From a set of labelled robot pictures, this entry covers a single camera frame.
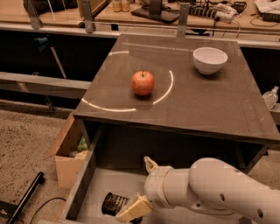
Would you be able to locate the metal bracket middle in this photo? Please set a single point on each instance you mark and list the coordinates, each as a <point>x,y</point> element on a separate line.
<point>88,18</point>

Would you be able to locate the small jar right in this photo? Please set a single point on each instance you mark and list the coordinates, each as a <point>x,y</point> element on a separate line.
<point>125,5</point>

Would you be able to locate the cardboard box on floor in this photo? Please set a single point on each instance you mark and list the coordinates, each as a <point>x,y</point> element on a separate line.
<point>65,144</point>

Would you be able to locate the metal bracket right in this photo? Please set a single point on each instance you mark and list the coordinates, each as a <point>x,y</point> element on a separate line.
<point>182,19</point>

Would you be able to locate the clear plastic bottle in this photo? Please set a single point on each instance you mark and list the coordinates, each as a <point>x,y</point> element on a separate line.
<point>271,97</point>

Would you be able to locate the white ceramic bowl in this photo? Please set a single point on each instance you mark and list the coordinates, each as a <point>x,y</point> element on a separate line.
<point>209,60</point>

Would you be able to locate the metal bracket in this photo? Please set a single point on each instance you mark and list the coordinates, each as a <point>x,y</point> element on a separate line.
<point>88,18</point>
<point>182,19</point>
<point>33,15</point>

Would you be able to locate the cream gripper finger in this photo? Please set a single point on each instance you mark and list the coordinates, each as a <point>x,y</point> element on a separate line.
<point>150,164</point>
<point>136,207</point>

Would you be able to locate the black bar on floor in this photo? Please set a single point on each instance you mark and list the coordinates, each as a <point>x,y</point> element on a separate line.
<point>20,206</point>

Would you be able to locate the grey metal rail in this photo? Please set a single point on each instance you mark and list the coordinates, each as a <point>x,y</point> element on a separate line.
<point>33,84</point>

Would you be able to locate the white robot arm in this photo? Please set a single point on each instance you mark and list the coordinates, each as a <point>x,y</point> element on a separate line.
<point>210,186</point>

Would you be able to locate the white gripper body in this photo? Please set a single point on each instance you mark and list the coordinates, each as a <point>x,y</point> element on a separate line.
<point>154,184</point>

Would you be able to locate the small jar left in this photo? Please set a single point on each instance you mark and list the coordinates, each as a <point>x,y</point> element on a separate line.
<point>117,5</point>

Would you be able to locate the grey open top drawer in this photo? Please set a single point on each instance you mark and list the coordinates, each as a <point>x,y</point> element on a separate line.
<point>115,164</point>

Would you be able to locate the green item in box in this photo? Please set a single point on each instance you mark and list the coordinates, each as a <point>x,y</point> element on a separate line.
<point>82,146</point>

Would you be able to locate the black rxbar chocolate wrapper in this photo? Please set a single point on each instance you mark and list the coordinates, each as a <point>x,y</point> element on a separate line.
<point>113,204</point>

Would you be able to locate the power strip with plugs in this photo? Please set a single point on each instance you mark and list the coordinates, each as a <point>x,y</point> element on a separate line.
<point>210,13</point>

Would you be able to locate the black monitor base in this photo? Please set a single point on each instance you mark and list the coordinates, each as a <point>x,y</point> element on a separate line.
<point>154,10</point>

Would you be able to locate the metal bracket left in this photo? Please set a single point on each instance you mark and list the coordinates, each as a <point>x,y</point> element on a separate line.
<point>33,15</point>

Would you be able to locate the small jar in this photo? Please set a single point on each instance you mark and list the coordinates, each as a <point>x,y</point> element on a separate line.
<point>125,5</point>
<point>117,5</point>

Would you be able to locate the dark counter cabinet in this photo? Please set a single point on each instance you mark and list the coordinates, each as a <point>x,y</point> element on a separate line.
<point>227,103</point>

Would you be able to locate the red apple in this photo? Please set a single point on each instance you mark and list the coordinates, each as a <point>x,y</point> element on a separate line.
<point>142,83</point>

